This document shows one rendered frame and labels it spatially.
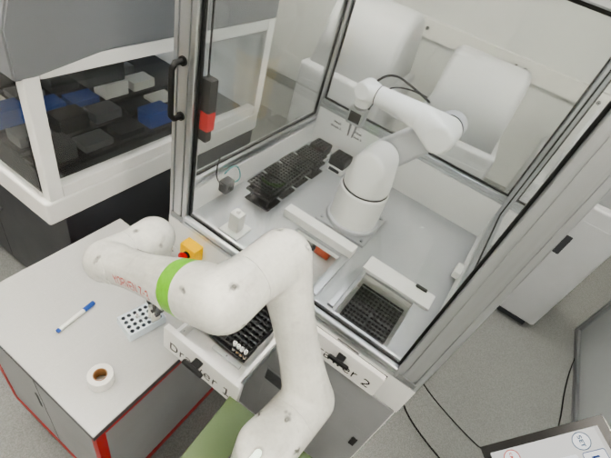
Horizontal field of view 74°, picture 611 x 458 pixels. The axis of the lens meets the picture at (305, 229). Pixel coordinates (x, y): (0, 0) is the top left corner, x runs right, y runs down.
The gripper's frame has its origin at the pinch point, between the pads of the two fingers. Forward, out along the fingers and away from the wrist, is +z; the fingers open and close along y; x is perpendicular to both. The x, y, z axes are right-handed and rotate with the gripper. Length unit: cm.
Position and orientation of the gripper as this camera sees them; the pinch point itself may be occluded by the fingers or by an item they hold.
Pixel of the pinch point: (154, 312)
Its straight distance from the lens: 141.9
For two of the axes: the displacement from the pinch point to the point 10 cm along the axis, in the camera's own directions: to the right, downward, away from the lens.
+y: 6.8, 6.1, -4.0
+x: 6.9, -3.5, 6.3
